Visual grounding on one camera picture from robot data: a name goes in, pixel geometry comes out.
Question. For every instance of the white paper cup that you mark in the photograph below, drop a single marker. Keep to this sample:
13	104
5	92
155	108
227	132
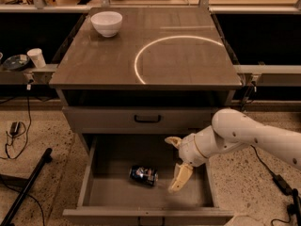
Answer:
37	57

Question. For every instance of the grey shelf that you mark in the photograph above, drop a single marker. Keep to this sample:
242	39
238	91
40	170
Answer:
38	76
270	75

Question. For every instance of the closed top drawer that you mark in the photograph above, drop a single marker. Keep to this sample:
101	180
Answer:
120	120

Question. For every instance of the black drawer handle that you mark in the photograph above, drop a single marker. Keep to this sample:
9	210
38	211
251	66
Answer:
147	119

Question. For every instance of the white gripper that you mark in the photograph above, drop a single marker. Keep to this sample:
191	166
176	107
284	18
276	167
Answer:
189	149

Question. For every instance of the black right power adapter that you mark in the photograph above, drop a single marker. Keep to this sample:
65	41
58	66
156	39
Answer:
282	185

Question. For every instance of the black tripod leg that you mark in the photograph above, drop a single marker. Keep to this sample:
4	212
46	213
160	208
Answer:
46	158

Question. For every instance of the black power adapter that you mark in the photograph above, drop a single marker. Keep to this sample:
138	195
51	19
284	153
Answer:
282	185
14	128

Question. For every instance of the blue pepsi can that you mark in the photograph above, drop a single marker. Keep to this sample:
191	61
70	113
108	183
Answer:
144	175

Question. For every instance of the grey drawer cabinet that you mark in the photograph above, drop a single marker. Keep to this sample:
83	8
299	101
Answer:
161	57

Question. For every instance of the grey right side shelf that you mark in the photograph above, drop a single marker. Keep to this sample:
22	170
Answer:
270	75

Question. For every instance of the black left power adapter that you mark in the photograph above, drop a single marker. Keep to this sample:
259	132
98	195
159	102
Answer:
14	128

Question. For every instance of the open middle drawer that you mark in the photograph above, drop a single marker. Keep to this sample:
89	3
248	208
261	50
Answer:
110	197

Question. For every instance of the grey left side shelf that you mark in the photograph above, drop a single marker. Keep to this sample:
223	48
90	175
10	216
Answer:
38	76

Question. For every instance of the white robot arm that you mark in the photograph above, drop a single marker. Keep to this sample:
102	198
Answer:
231	130

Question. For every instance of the dark blue plate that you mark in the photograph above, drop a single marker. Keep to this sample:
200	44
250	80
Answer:
16	63

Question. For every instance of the white ceramic bowl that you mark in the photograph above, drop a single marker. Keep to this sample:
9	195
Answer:
107	23

